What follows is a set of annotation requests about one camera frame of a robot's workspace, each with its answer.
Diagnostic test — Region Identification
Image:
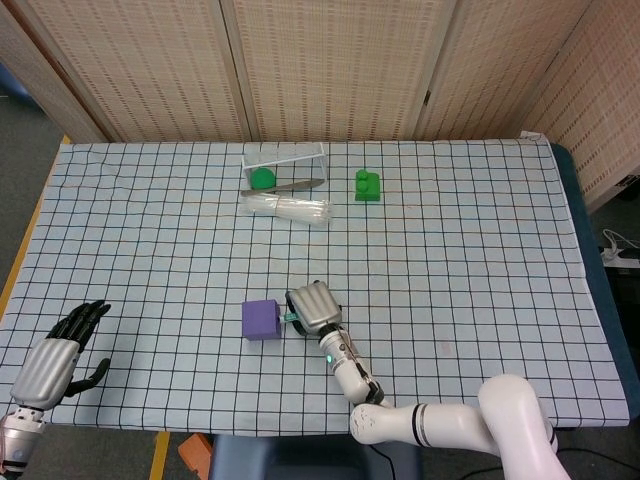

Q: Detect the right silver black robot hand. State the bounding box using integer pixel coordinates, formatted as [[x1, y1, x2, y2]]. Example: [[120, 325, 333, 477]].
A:
[[284, 281, 344, 338]]

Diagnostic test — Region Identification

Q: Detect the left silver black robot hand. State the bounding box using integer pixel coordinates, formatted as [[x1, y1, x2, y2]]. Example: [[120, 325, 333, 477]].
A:
[[10, 299, 112, 412]]

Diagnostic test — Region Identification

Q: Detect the purple foam cube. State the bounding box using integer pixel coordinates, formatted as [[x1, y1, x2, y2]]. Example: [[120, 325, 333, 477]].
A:
[[241, 299, 283, 343]]

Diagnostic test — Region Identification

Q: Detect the green toy building block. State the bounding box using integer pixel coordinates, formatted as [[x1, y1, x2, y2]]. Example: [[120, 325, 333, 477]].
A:
[[353, 169, 383, 204]]

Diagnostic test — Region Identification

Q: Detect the green ball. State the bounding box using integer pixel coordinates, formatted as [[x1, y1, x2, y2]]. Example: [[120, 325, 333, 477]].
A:
[[249, 168, 278, 190]]

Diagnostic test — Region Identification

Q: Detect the white black-grid tablecloth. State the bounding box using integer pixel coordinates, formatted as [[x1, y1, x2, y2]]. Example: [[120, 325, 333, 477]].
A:
[[0, 131, 632, 438]]

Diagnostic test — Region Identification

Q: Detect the orange object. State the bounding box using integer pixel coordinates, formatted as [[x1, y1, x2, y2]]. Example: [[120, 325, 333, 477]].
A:
[[178, 433, 214, 474]]

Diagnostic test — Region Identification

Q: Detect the woven rattan folding screen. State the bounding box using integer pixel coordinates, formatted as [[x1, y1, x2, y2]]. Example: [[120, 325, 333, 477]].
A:
[[0, 0, 640, 212]]

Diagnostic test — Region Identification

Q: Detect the blue padded table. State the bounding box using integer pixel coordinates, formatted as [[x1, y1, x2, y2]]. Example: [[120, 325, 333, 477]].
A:
[[548, 142, 632, 432]]

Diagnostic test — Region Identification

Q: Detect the white power strip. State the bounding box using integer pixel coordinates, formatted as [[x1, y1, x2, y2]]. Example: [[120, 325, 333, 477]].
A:
[[601, 247, 640, 269]]

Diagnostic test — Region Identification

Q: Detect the white miniature goal frame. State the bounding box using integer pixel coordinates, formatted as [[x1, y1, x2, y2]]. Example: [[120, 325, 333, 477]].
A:
[[241, 142, 329, 189]]

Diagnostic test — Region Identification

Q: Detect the white cable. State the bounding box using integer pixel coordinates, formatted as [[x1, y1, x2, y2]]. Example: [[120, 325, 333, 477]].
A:
[[602, 228, 639, 252]]

